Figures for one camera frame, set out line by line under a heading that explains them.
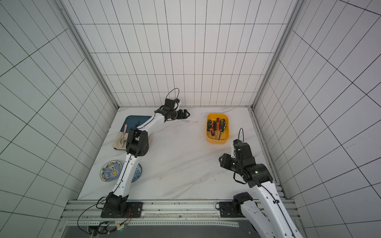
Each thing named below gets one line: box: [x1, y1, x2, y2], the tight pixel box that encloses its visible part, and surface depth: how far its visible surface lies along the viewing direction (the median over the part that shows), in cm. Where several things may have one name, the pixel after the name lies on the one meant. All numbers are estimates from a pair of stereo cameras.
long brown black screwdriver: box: [218, 119, 227, 141], surface depth 106 cm
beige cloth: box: [112, 130, 129, 150], surface depth 100 cm
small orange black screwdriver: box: [216, 118, 221, 134], surface depth 108 cm
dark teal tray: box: [120, 115, 152, 133], surface depth 112 cm
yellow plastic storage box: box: [205, 113, 230, 145], surface depth 103 cm
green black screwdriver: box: [207, 119, 212, 132], surface depth 106 cm
